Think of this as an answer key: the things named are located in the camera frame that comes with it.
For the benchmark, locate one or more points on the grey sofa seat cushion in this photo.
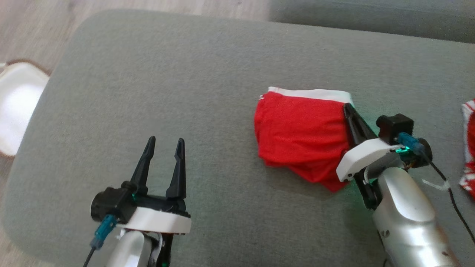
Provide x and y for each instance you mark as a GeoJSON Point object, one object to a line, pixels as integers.
{"type": "Point", "coordinates": [222, 111]}

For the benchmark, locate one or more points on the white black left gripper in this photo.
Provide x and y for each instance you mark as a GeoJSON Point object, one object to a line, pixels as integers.
{"type": "Point", "coordinates": [159, 218]}

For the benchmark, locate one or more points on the red white Bulls jersey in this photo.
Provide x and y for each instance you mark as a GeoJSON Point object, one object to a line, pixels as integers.
{"type": "Point", "coordinates": [300, 133]}

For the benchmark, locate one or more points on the grey sofa back cushion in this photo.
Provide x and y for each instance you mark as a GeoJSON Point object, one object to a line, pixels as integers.
{"type": "Point", "coordinates": [371, 18]}

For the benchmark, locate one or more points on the white basket with brown rim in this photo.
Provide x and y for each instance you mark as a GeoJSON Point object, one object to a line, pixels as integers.
{"type": "Point", "coordinates": [16, 104]}

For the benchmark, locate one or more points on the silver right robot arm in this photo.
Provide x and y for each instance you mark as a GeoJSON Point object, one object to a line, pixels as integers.
{"type": "Point", "coordinates": [404, 215]}

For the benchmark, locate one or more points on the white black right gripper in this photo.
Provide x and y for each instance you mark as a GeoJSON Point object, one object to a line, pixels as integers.
{"type": "Point", "coordinates": [365, 157]}

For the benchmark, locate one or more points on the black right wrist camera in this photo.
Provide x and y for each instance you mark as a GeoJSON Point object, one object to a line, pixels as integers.
{"type": "Point", "coordinates": [393, 126]}

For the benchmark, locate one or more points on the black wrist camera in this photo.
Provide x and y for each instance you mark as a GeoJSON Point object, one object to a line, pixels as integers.
{"type": "Point", "coordinates": [393, 126]}
{"type": "Point", "coordinates": [111, 202]}

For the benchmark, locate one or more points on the red garment with white stripes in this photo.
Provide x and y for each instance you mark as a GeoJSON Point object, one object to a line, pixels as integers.
{"type": "Point", "coordinates": [470, 148]}

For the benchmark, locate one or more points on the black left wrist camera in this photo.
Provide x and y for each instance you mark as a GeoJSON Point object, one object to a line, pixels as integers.
{"type": "Point", "coordinates": [111, 202]}

